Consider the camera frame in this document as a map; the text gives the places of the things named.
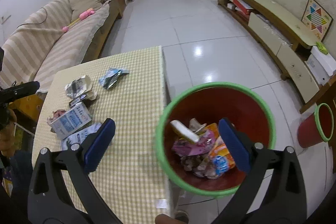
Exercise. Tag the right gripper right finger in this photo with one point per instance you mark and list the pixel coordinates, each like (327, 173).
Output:
(285, 197)

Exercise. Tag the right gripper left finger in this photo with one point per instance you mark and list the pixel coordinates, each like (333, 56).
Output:
(60, 188)

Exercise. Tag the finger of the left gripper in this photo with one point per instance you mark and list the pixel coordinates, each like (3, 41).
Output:
(22, 90)

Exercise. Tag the pinkish brown wrapper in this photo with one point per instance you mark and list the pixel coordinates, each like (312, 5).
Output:
(55, 115)

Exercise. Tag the dark brown box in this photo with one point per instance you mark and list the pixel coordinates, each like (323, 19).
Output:
(74, 102)

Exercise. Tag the blue white toothpaste box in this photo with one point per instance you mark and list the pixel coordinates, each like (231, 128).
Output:
(79, 136)

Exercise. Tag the orange plastic snack bag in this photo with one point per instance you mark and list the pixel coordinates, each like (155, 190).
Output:
(219, 158)

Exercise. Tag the pink plastic bag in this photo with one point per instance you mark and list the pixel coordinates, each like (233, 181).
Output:
(185, 148)

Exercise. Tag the blue silver foil wrapper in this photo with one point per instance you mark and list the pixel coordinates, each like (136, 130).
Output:
(110, 78)

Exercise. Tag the yellow white package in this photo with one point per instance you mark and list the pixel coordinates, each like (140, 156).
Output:
(184, 132)

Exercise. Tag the person left hand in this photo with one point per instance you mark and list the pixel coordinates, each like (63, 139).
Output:
(7, 145)

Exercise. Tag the beige striped sofa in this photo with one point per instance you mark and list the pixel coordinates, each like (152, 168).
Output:
(39, 48)

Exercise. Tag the small red bin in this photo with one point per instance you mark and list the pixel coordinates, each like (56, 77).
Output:
(316, 128)

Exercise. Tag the pink toy wand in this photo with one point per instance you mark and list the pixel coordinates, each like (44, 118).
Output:
(81, 17)

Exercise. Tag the green checkered tablecloth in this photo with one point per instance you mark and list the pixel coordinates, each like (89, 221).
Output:
(129, 177)

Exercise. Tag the beige sofa cushion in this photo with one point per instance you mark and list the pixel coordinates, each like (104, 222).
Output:
(79, 6)

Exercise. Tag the long wooden tv cabinet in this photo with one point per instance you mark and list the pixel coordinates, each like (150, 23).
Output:
(289, 43)

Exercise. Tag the chinese checkers board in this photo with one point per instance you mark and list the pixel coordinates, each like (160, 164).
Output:
(316, 19)

